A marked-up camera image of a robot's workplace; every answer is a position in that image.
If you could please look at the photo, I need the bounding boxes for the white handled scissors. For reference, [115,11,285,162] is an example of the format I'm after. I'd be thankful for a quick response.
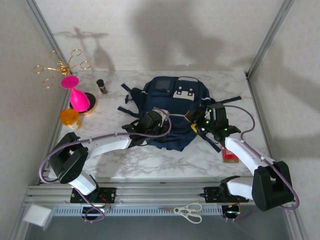
[157,202,203,224]

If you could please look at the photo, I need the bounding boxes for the slotted white cable duct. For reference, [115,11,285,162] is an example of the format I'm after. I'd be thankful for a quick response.
[53,205,223,217]

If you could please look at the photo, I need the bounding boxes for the white plastic sheet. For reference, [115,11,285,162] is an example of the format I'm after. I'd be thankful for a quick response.
[22,204,53,231]

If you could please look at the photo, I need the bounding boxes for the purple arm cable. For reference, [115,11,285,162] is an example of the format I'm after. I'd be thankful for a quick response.
[38,108,173,223]
[223,104,301,222]

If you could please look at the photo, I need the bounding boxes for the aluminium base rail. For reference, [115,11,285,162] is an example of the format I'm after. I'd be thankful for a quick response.
[24,174,297,207]

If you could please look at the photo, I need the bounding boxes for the small dark bottle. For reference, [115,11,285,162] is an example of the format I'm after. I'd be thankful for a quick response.
[96,78,109,96]

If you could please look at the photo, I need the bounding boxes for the pink plastic goblet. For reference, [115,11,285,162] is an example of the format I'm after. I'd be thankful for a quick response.
[60,75,91,113]

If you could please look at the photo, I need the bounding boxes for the gold wire glass rack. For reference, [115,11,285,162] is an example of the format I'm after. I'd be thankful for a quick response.
[33,49,92,89]

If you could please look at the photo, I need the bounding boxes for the aluminium frame post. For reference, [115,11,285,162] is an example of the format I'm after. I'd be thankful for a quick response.
[21,0,73,96]
[245,0,296,80]

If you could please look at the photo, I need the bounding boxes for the small red box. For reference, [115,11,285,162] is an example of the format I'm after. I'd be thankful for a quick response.
[221,146,240,164]

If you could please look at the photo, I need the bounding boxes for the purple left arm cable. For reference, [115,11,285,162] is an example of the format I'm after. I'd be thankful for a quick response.
[38,108,173,223]

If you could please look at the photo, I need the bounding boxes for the navy blue backpack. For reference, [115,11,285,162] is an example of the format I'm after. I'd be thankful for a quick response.
[117,75,243,152]

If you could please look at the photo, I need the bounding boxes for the orange plastic goblet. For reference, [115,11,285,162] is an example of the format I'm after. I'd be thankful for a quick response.
[59,108,82,131]

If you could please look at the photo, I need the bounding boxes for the black gold-rimmed round base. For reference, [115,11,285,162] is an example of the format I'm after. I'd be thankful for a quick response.
[68,91,98,116]

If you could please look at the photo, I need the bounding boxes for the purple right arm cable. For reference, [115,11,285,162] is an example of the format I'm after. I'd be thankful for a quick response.
[223,104,301,222]

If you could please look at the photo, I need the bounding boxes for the aluminium table side rail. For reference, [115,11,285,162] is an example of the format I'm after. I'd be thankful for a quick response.
[37,84,76,186]
[246,74,283,181]

